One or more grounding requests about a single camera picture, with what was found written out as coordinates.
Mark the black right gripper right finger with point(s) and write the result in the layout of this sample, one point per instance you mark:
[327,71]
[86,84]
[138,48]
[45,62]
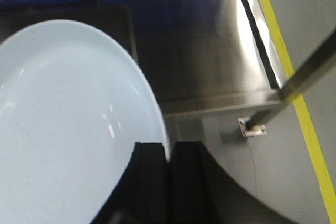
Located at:
[202,192]

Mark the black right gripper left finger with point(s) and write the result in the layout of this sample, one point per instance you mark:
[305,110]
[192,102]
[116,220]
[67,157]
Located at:
[142,193]

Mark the light blue plate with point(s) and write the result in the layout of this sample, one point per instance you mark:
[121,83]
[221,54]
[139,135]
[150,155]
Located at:
[73,105]

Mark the stainless steel shelf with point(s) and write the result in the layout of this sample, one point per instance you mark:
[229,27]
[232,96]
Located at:
[302,82]

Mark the yellow floor tape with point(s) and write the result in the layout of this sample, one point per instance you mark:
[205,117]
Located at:
[311,138]

